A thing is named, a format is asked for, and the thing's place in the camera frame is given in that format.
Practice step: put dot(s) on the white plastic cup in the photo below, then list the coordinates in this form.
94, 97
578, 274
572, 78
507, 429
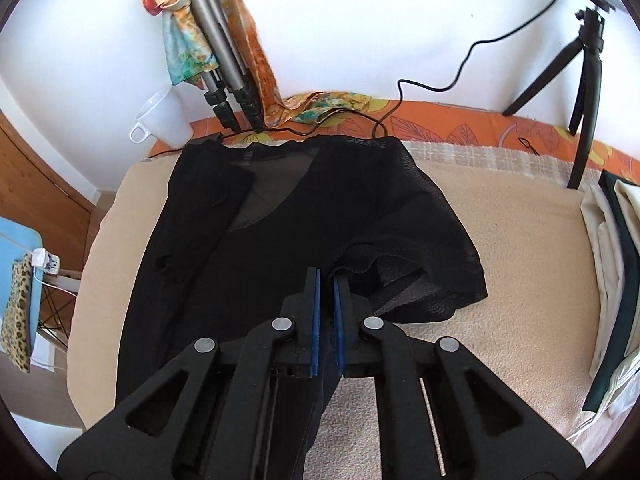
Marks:
165, 120

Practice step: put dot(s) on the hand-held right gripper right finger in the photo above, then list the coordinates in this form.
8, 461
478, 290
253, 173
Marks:
340, 330

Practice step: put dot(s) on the white power adapter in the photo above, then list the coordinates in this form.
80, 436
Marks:
45, 260

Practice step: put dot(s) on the orange printed bedsheet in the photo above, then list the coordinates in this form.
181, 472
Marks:
450, 125

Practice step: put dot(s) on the black mini tripod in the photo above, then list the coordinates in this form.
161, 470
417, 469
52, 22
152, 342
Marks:
588, 85

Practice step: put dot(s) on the blue chair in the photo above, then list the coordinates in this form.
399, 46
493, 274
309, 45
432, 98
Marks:
15, 240

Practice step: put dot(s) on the silver folded tripod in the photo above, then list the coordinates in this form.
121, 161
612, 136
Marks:
220, 45

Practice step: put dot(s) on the black mesh garment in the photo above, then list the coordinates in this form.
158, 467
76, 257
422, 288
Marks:
280, 220

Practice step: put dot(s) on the wooden door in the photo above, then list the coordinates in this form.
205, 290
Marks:
45, 175

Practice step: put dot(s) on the beige checked blanket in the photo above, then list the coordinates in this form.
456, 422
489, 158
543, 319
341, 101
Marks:
475, 157

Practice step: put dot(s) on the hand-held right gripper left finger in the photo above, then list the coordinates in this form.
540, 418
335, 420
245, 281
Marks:
315, 330

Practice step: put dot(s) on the colourful scarf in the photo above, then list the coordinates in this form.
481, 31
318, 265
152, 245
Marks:
250, 40

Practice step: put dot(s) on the leopard print cloth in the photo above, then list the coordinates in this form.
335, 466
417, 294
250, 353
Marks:
17, 305

